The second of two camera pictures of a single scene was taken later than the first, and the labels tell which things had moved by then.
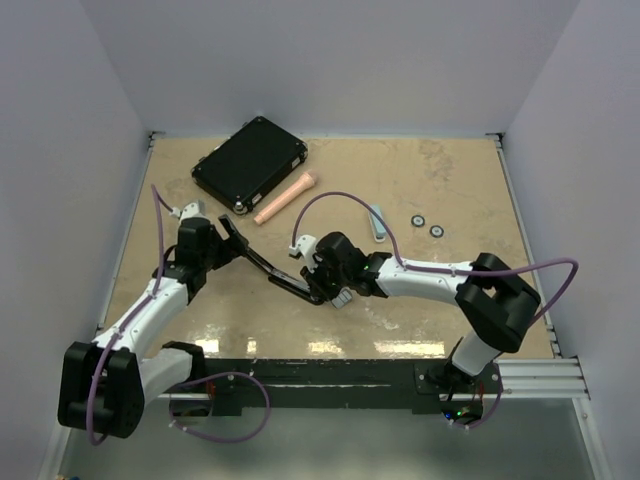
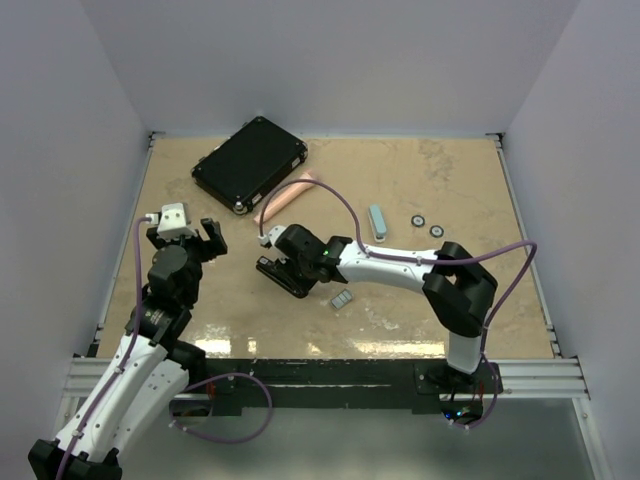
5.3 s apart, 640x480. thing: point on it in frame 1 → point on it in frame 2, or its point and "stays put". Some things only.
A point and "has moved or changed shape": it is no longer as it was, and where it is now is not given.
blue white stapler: x=377 y=224 stays put
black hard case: x=249 y=163 stays put
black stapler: x=235 y=247 has moved or changed shape
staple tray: x=343 y=298 stays put
